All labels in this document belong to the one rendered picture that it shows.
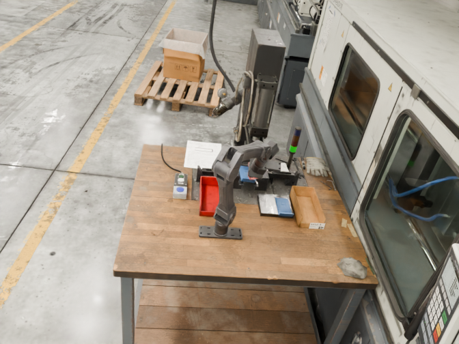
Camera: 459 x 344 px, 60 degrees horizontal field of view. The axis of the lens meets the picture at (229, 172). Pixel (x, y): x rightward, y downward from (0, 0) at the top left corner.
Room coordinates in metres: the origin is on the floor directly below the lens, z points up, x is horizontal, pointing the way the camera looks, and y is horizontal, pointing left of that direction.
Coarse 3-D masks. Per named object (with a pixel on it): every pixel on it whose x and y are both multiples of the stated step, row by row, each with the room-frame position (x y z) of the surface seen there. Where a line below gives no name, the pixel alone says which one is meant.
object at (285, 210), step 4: (276, 200) 1.64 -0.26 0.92; (280, 200) 1.65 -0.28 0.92; (284, 200) 1.65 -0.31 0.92; (276, 204) 1.61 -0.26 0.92; (280, 204) 1.61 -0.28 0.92; (288, 204) 1.62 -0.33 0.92; (280, 208) 1.58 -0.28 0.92; (284, 208) 1.59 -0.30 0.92; (288, 208) 1.59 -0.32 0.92; (280, 212) 1.55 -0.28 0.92; (284, 212) 1.55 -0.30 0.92; (288, 212) 1.56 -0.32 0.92
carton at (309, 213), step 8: (296, 192) 1.73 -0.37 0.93; (304, 192) 1.74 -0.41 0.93; (312, 192) 1.74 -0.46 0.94; (296, 200) 1.61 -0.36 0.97; (304, 200) 1.71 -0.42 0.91; (312, 200) 1.71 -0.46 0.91; (296, 208) 1.58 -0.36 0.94; (304, 208) 1.64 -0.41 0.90; (312, 208) 1.65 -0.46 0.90; (320, 208) 1.58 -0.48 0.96; (296, 216) 1.55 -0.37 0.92; (304, 216) 1.57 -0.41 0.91; (312, 216) 1.58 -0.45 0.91; (320, 216) 1.55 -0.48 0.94; (304, 224) 1.49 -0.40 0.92; (312, 224) 1.49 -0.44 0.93; (320, 224) 1.50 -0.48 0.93
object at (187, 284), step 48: (144, 144) 2.01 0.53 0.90; (144, 192) 1.56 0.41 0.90; (336, 192) 1.83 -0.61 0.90; (144, 240) 1.24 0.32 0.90; (192, 240) 1.28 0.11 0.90; (240, 240) 1.33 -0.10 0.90; (288, 240) 1.38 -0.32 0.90; (336, 240) 1.44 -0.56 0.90; (144, 288) 1.52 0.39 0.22; (192, 288) 1.58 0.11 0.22; (240, 288) 1.63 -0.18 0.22; (288, 288) 1.69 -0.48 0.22; (336, 288) 1.21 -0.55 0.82; (144, 336) 1.21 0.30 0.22; (192, 336) 1.26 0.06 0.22; (240, 336) 1.30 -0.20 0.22; (288, 336) 1.35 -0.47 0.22; (336, 336) 1.22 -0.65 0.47
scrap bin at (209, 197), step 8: (200, 184) 1.63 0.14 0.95; (208, 184) 1.70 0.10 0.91; (216, 184) 1.71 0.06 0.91; (200, 192) 1.56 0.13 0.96; (208, 192) 1.64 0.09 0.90; (216, 192) 1.65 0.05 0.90; (200, 200) 1.50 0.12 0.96; (208, 200) 1.58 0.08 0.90; (216, 200) 1.59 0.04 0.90; (200, 208) 1.45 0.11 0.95; (208, 208) 1.51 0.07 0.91
